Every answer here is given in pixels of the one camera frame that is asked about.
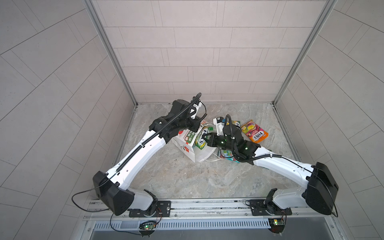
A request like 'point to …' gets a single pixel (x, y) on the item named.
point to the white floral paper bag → (185, 140)
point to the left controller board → (149, 226)
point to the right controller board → (277, 225)
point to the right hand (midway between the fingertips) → (200, 138)
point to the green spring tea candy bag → (237, 123)
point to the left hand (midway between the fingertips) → (203, 117)
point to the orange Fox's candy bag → (254, 132)
